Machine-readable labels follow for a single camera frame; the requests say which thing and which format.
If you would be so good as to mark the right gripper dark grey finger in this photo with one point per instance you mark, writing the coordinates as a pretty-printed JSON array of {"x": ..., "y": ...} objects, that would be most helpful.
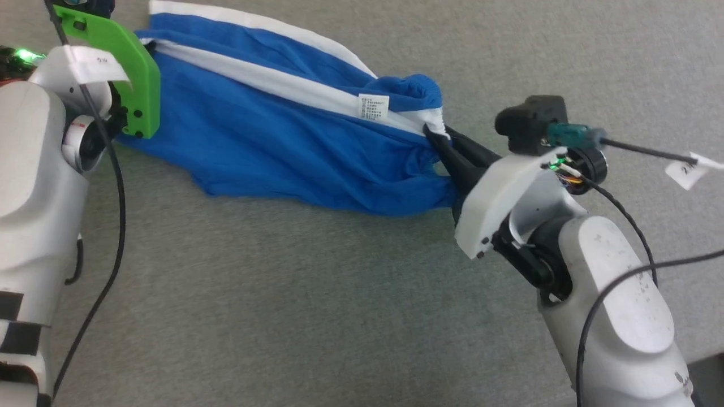
[
  {"x": 461, "y": 169},
  {"x": 472, "y": 148}
]

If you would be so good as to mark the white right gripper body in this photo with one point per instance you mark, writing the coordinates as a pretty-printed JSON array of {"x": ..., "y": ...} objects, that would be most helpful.
[{"x": 498, "y": 198}]

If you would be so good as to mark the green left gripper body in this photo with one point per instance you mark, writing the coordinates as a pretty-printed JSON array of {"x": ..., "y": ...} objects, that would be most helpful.
[{"x": 130, "y": 68}]

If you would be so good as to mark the blue and white shorts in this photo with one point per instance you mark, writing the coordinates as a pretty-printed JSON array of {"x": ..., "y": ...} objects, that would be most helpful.
[{"x": 266, "y": 135}]

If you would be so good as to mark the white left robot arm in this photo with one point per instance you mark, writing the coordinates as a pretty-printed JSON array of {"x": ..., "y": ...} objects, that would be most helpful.
[{"x": 34, "y": 198}]

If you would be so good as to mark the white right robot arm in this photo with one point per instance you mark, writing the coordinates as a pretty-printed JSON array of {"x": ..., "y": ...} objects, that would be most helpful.
[{"x": 611, "y": 305}]

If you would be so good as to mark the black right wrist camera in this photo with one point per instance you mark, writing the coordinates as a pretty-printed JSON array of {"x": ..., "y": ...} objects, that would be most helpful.
[{"x": 531, "y": 124}]

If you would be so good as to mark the dark left wrist camera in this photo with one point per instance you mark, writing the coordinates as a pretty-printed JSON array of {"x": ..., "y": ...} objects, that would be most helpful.
[{"x": 90, "y": 5}]

